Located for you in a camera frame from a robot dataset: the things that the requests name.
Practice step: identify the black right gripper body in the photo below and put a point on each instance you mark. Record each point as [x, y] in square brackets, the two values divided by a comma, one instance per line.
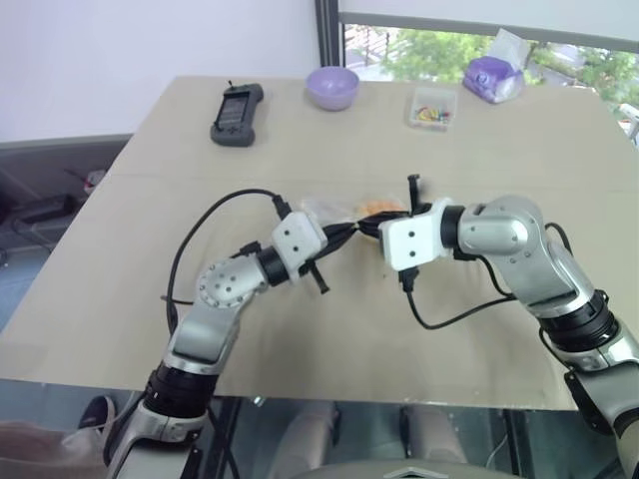
[374, 230]

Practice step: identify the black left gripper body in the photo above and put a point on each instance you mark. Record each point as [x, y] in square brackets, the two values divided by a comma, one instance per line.
[330, 239]

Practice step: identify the orange snack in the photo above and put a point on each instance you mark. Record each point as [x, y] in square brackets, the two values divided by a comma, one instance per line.
[379, 205]

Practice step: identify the clear plastic zip bag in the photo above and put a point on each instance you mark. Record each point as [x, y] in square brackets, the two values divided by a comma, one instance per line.
[324, 209]

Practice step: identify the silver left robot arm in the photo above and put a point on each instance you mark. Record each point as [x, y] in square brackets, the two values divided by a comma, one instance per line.
[224, 284]

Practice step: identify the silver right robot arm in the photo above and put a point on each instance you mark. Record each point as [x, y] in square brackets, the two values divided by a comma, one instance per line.
[499, 234]

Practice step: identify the clear box with colourful pins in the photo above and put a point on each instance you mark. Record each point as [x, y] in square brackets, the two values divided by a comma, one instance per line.
[432, 109]

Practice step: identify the purple bowl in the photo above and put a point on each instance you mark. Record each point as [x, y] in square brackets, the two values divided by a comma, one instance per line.
[332, 89]

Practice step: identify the dark grey handheld controller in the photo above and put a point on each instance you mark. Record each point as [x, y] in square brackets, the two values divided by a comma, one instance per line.
[237, 115]

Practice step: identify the purple tissue pack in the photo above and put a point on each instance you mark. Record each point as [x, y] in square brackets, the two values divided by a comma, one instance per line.
[489, 77]

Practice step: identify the grey rounded shape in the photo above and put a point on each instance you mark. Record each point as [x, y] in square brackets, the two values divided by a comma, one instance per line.
[307, 434]

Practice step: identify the silver robot torso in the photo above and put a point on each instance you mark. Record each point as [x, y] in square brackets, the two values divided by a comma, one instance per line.
[399, 471]

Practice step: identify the black table leg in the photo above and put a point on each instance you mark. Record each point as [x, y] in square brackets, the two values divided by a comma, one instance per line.
[514, 446]

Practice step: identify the black shoe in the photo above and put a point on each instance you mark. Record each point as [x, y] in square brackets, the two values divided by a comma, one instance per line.
[95, 411]

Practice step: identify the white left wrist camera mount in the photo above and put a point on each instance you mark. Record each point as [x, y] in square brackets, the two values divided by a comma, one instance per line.
[294, 239]

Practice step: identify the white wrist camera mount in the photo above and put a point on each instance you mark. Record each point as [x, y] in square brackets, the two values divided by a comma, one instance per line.
[294, 239]
[412, 239]

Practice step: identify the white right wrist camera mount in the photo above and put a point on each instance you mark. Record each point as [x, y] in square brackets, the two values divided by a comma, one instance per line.
[412, 239]

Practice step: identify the dark window frame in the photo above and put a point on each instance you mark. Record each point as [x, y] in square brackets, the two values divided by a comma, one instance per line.
[327, 35]

